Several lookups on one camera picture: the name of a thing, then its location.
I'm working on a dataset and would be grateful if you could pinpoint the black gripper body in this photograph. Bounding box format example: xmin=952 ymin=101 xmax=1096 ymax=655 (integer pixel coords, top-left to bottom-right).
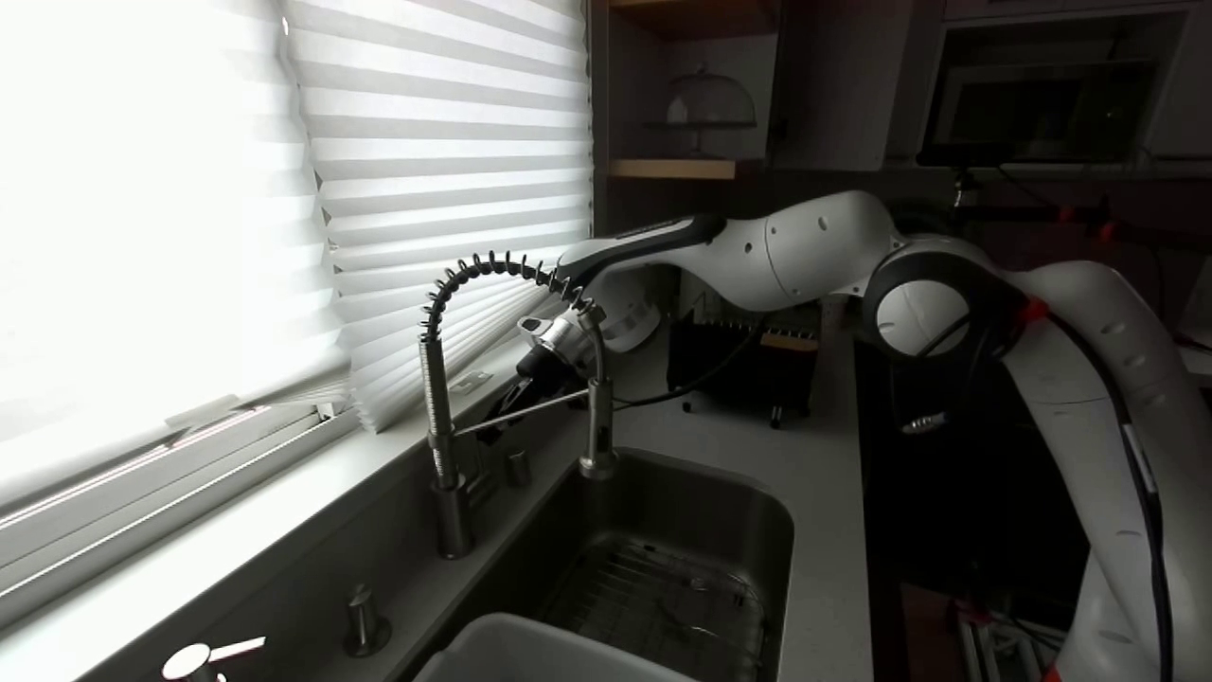
xmin=498 ymin=338 xmax=597 ymax=423

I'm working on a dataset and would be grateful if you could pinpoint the chrome faucet lever handle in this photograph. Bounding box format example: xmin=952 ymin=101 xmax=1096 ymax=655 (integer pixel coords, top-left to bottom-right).
xmin=453 ymin=464 xmax=498 ymax=505

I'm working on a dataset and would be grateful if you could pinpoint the chrome spring pull-down faucet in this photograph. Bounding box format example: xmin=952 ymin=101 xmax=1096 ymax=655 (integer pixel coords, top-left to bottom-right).
xmin=415 ymin=244 xmax=620 ymax=559

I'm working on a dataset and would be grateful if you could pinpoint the black countertop appliance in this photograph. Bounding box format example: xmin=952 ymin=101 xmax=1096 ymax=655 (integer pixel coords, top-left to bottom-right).
xmin=663 ymin=300 xmax=824 ymax=428

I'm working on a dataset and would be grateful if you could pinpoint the stainless steel sink basin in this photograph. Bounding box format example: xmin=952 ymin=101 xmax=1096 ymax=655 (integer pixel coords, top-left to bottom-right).
xmin=396 ymin=448 xmax=799 ymax=682

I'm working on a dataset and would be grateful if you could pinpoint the narrow white pleated blind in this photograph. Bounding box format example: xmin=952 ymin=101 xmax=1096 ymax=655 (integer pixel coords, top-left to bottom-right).
xmin=278 ymin=0 xmax=597 ymax=435

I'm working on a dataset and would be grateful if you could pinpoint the white plastic wash tub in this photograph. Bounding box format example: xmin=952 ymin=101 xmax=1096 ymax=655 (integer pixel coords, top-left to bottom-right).
xmin=409 ymin=611 xmax=695 ymax=682

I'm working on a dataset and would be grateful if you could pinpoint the chrome sink air gap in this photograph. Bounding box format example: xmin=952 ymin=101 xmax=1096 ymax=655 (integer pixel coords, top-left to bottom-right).
xmin=346 ymin=579 xmax=395 ymax=664

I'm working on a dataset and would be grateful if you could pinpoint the glass cake dome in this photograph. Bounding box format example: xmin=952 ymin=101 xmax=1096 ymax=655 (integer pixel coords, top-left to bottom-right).
xmin=660 ymin=63 xmax=764 ymax=131

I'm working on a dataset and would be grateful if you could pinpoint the wide white pleated blind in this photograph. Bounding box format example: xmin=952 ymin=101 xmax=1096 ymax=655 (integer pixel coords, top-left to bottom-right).
xmin=0 ymin=0 xmax=352 ymax=511

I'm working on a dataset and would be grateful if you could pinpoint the dark kitchen cabinet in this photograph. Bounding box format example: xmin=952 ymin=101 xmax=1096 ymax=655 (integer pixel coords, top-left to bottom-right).
xmin=851 ymin=332 xmax=1212 ymax=682

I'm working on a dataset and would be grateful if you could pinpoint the clutter on floor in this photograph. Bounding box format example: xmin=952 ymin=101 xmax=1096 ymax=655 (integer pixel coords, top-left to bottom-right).
xmin=952 ymin=594 xmax=1073 ymax=682

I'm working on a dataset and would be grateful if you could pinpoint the built-in black microwave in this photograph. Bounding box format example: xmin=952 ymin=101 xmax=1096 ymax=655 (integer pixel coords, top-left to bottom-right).
xmin=915 ymin=6 xmax=1198 ymax=165

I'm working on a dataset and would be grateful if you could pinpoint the wooden wall shelf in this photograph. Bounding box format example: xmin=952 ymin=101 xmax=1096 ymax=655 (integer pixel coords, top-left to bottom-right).
xmin=601 ymin=154 xmax=742 ymax=184

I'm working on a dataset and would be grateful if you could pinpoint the wire sink bottom grid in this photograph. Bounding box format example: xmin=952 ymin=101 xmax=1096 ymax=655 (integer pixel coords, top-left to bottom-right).
xmin=551 ymin=525 xmax=769 ymax=682

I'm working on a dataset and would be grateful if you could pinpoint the shiny chrome tap handle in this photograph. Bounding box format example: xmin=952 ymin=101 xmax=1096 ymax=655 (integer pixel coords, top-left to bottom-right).
xmin=160 ymin=631 xmax=271 ymax=682

